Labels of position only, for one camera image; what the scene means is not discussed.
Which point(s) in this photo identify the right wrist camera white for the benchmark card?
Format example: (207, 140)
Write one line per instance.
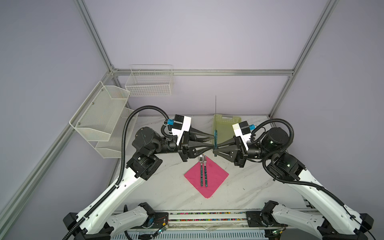
(243, 130)

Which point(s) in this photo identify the white wire wall basket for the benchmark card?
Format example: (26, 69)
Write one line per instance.
(150, 80)

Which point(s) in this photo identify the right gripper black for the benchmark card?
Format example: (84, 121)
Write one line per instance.
(236, 151)

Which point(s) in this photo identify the fork with teal handle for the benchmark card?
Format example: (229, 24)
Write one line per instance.
(205, 170)

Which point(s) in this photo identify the pink paper napkin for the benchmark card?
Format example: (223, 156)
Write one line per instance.
(216, 176)

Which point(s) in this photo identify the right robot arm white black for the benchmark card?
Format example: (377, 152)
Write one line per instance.
(337, 220)

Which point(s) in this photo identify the knife with teal handle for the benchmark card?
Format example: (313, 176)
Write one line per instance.
(215, 125)

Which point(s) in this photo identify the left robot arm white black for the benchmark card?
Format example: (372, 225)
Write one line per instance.
(97, 221)

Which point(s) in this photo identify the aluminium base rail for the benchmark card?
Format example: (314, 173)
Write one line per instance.
(204, 220)

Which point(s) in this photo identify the light green perforated basket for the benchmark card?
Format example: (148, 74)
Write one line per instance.
(224, 127)

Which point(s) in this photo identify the spoon with teal handle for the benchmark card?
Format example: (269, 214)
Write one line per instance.
(201, 161)

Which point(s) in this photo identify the white mesh two-tier shelf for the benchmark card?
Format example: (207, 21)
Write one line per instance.
(101, 119)

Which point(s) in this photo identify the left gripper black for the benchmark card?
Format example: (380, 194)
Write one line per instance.
(186, 146)

